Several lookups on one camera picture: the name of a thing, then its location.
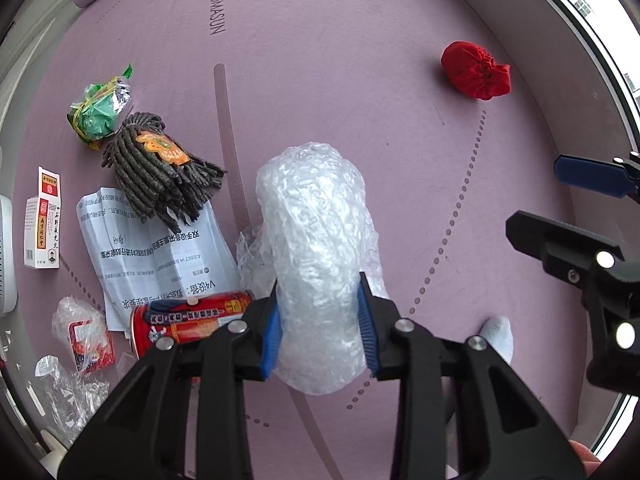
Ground clear plastic wrapper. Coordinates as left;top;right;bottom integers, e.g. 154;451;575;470
35;355;111;448

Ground purple yoga mat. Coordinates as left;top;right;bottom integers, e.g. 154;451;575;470
15;0;621;480

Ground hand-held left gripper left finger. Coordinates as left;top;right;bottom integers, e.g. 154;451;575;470
57;280;283;480

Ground red drink can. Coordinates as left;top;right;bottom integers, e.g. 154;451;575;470
131;290;253;361

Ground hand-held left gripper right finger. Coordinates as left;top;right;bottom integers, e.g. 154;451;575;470
357;271;586;480

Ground white and red medicine box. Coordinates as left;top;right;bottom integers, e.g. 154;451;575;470
24;166;63;271

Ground green foil packet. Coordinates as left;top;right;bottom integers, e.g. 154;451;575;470
66;63;136;151

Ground dark window frame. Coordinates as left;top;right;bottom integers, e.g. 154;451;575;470
505;0;640;161

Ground clear plastic bag red print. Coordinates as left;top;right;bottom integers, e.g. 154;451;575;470
51;296;117;376

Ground white socked foot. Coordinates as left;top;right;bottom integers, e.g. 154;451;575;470
479;316;515;366

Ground clear bubble wrap roll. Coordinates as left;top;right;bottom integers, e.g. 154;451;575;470
236;142;391;396

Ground salmon pants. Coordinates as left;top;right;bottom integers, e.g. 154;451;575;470
567;439;601;478

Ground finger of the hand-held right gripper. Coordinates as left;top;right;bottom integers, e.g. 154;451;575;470
505;210;640;395
554;151;640;197

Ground white printed paper sheet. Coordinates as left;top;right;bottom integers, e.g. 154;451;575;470
76;187;241;333

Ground red cloth ball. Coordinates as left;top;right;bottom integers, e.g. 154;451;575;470
440;41;512;101

